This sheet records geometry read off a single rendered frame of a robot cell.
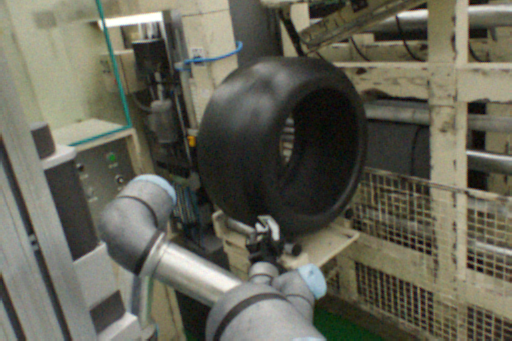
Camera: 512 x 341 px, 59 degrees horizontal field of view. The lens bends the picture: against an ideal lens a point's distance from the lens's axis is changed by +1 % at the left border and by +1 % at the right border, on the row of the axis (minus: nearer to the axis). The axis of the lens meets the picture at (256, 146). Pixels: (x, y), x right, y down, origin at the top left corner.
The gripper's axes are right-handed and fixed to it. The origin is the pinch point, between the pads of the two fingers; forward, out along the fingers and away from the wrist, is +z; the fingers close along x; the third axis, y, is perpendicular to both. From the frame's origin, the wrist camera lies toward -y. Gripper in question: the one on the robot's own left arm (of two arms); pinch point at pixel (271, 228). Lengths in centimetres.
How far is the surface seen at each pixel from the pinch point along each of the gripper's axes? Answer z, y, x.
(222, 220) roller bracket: 28.0, -7.3, 26.5
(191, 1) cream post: 49, 63, 0
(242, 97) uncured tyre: 16.0, 35.1, -8.1
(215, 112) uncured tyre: 18.3, 34.0, 2.3
